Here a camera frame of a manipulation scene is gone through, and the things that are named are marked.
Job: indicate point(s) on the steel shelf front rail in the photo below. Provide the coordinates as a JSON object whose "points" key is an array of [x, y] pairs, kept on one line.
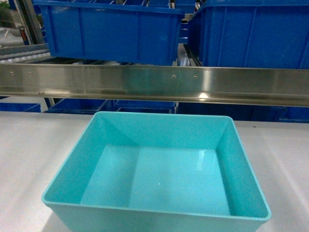
{"points": [[279, 87]]}

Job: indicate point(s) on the blue bin upper left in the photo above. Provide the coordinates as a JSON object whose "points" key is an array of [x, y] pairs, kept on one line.
{"points": [[101, 30]]}

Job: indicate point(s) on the teal plastic bin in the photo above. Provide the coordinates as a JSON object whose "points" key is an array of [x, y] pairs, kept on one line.
{"points": [[143, 172]]}

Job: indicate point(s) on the blue bin upper right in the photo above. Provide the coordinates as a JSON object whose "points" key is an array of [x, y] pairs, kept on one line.
{"points": [[251, 34]]}

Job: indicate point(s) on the blue bin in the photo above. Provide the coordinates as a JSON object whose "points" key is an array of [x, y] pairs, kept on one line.
{"points": [[101, 30], [251, 34]]}

